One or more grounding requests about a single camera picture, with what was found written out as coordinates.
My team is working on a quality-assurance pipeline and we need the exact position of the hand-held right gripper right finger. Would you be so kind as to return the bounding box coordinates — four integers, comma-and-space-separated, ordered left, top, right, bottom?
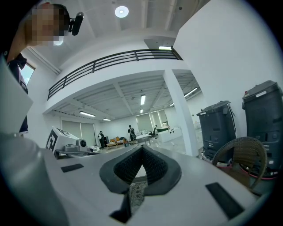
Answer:
130, 144, 265, 226

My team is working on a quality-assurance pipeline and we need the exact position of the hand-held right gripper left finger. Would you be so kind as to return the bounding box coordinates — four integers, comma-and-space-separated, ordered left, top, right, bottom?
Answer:
42, 144, 144, 226

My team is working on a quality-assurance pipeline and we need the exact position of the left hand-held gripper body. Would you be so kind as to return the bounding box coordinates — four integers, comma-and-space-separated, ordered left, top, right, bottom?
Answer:
46, 126, 100, 159

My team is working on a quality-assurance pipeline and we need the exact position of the glass-topped rattan coffee table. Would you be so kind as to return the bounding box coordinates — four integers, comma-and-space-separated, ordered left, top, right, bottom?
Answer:
128, 182, 148, 208

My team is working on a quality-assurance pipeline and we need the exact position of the wooden bench with items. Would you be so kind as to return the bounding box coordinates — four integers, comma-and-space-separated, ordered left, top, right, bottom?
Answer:
107, 136, 126, 149

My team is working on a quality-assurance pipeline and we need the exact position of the white long counter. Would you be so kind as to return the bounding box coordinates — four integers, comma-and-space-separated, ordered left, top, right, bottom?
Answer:
158, 127, 182, 143

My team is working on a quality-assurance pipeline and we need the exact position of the brown rattan chair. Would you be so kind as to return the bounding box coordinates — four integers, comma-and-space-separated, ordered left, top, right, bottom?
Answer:
212, 136, 268, 190

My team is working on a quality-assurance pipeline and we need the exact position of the black tall machine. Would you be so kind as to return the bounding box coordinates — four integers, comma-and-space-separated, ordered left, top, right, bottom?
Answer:
242, 80, 283, 177
196, 100, 237, 159

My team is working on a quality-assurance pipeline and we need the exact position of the window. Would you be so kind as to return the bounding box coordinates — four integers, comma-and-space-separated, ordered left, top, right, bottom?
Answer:
19, 63, 35, 87

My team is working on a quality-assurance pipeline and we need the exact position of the white square pillar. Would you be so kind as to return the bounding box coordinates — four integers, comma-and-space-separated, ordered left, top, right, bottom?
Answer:
162, 69, 199, 157

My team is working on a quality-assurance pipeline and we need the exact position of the black balcony railing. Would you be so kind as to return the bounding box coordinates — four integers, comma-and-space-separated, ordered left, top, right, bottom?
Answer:
47, 49, 183, 101

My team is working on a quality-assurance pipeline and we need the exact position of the person's head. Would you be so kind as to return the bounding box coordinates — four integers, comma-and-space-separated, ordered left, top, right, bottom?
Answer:
6, 3, 69, 64

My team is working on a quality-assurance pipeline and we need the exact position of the black head-worn camera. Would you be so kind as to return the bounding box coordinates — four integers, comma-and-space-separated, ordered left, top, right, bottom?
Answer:
68, 12, 84, 36

